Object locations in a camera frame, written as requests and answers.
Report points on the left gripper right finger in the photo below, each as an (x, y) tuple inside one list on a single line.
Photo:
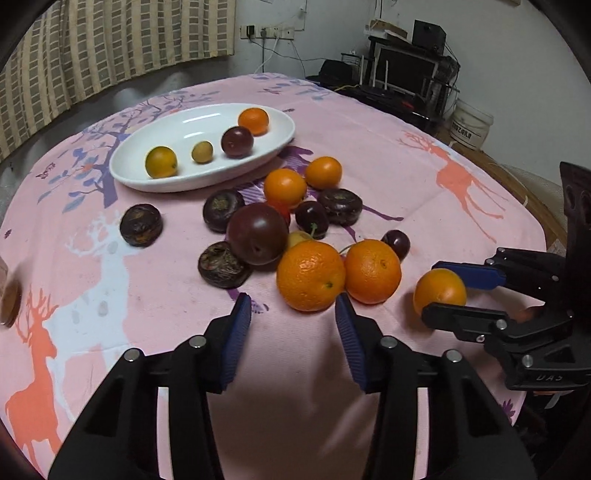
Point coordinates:
[(470, 436)]

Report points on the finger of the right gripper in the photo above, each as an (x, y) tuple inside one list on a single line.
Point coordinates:
[(474, 276), (468, 324)]

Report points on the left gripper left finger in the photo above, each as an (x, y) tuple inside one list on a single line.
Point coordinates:
[(115, 435)]

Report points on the small orange mandarin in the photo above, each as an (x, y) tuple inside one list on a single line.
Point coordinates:
[(439, 286)]

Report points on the dark water chestnut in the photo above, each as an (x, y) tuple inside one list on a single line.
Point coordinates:
[(219, 266), (220, 207), (141, 225), (342, 207)]

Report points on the large orange mandarin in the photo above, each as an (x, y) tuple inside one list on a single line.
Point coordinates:
[(310, 276)]

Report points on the small yellow fruit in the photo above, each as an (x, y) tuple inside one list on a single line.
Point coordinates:
[(297, 237)]

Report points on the yellow round fruit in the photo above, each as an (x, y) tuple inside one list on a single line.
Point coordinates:
[(161, 162)]

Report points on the dark red cherry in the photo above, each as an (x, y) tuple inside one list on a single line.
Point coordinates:
[(312, 219), (399, 242)]

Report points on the pink deer tablecloth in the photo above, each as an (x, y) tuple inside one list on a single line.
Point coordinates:
[(182, 263)]

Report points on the white plastic bucket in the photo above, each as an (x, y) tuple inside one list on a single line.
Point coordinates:
[(470, 126)]

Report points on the small orange kumquat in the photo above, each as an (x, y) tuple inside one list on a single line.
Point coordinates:
[(254, 119), (323, 173)]

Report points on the red cherry tomato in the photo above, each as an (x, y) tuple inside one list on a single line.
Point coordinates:
[(282, 210)]

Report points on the black shelf rack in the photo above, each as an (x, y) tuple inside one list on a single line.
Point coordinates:
[(416, 68)]

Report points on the large dark plum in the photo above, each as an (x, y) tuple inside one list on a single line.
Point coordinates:
[(257, 234)]

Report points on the dark red plum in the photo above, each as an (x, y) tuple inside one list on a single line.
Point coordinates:
[(237, 142)]

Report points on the small yellow-green fruit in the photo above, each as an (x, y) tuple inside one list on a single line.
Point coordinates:
[(202, 152)]

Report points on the white oval plate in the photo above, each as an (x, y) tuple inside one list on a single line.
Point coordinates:
[(180, 131)]

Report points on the striped beige curtain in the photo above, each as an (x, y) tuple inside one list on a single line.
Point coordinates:
[(74, 50)]

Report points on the wall power strip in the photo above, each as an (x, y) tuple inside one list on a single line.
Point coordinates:
[(252, 32)]

